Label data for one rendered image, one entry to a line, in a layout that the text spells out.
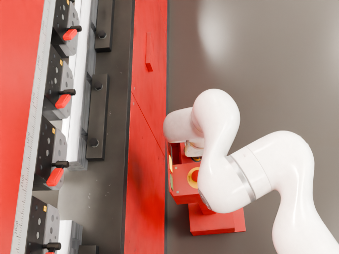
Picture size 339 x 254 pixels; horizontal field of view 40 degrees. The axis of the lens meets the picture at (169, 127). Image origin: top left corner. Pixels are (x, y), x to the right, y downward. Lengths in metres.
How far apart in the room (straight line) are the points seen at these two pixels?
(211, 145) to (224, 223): 1.27
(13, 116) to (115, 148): 0.54
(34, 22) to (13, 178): 0.38
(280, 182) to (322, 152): 1.50
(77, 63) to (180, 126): 0.49
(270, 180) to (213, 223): 1.27
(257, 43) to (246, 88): 0.28
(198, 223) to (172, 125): 0.98
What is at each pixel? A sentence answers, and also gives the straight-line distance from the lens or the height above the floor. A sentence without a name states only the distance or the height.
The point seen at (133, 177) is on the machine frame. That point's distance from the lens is 1.59.
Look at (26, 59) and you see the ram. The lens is 1.12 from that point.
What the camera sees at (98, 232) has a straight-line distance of 1.44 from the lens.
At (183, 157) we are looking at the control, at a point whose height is 0.75.
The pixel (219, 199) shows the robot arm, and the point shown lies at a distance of 0.88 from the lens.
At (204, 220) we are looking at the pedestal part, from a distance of 2.16.
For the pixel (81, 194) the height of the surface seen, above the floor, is 0.88.
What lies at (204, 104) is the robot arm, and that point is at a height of 1.37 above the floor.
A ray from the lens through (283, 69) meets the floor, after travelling 2.56.
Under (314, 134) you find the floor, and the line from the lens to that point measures 2.41.
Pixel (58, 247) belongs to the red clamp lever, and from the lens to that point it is 1.14.
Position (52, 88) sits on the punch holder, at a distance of 1.23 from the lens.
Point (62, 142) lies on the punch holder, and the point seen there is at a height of 1.13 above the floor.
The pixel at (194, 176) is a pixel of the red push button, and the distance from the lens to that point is 1.49.
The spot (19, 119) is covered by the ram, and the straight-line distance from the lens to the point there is 1.06.
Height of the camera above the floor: 2.23
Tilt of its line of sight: 66 degrees down
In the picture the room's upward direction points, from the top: 22 degrees counter-clockwise
